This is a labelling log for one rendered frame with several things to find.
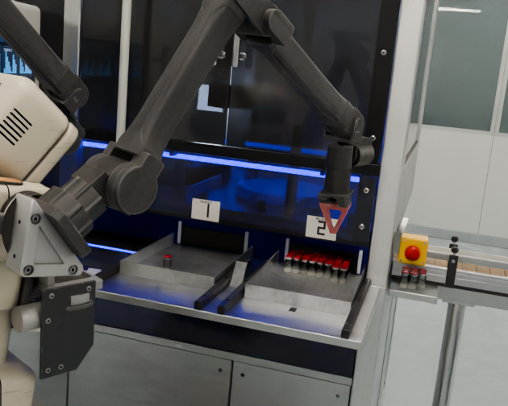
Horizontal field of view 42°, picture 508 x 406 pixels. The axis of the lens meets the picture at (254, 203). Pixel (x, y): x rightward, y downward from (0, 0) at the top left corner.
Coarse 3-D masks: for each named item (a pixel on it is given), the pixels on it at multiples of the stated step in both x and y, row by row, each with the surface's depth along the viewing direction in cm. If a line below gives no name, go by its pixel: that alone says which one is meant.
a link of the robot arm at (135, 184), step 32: (224, 0) 106; (256, 0) 110; (192, 32) 107; (224, 32) 108; (256, 32) 113; (192, 64) 105; (160, 96) 103; (192, 96) 107; (128, 128) 104; (160, 128) 103; (128, 160) 108; (160, 160) 102; (128, 192) 99
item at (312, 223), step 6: (312, 216) 179; (306, 222) 180; (312, 222) 180; (318, 222) 179; (306, 228) 180; (312, 228) 180; (306, 234) 181; (312, 234) 180; (318, 234) 180; (330, 234) 179
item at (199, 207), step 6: (192, 204) 189; (198, 204) 188; (204, 204) 188; (210, 204) 187; (216, 204) 187; (192, 210) 189; (198, 210) 189; (204, 210) 188; (210, 210) 188; (216, 210) 187; (192, 216) 190; (198, 216) 189; (204, 216) 188; (210, 216) 188; (216, 216) 187
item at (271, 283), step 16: (272, 256) 185; (256, 272) 169; (272, 272) 181; (288, 272) 183; (256, 288) 159; (272, 288) 158; (288, 288) 169; (304, 288) 170; (320, 288) 171; (336, 288) 173; (352, 288) 174; (288, 304) 158; (304, 304) 157; (320, 304) 156; (336, 304) 154
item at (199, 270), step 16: (160, 240) 192; (128, 256) 173; (144, 256) 183; (160, 256) 187; (176, 256) 188; (192, 256) 190; (208, 256) 191; (224, 256) 192; (240, 256) 183; (128, 272) 169; (144, 272) 168; (160, 272) 166; (176, 272) 165; (192, 272) 175; (208, 272) 176; (224, 272) 170; (208, 288) 163
